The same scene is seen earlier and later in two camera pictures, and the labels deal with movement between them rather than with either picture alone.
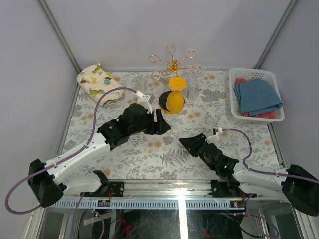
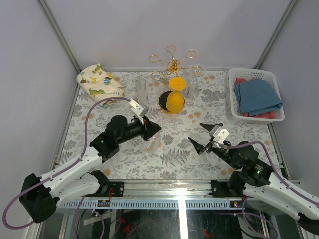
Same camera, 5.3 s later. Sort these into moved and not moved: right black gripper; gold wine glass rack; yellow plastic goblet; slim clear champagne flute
Moved: right black gripper
Not moved: gold wine glass rack; slim clear champagne flute; yellow plastic goblet
